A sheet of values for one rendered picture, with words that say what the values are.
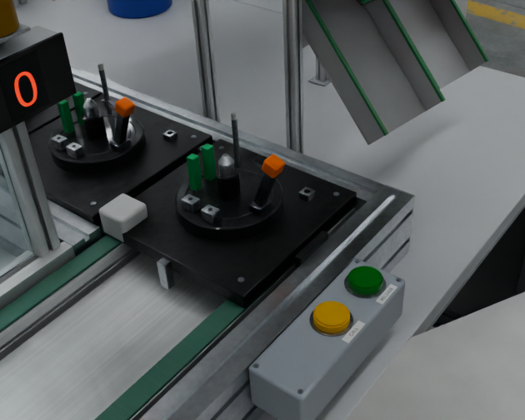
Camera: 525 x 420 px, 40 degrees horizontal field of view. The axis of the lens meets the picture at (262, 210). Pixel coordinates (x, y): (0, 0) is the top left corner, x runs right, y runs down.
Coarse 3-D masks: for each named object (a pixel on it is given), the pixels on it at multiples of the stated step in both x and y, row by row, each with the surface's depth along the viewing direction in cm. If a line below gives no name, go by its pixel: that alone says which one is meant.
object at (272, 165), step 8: (256, 160) 86; (264, 160) 84; (272, 160) 84; (280, 160) 85; (264, 168) 85; (272, 168) 84; (280, 168) 84; (264, 176) 86; (272, 176) 84; (264, 184) 87; (272, 184) 87; (264, 192) 88; (256, 200) 89; (264, 200) 89
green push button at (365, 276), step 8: (352, 272) 83; (360, 272) 83; (368, 272) 83; (376, 272) 83; (352, 280) 82; (360, 280) 82; (368, 280) 82; (376, 280) 82; (352, 288) 82; (360, 288) 81; (368, 288) 81; (376, 288) 81
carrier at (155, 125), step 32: (64, 128) 107; (96, 128) 104; (128, 128) 107; (160, 128) 111; (192, 128) 110; (64, 160) 102; (96, 160) 101; (128, 160) 103; (160, 160) 104; (64, 192) 99; (96, 192) 98; (128, 192) 98; (96, 224) 95
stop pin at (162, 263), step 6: (162, 258) 88; (162, 264) 87; (168, 264) 87; (162, 270) 87; (168, 270) 87; (162, 276) 88; (168, 276) 88; (162, 282) 89; (168, 282) 88; (168, 288) 89
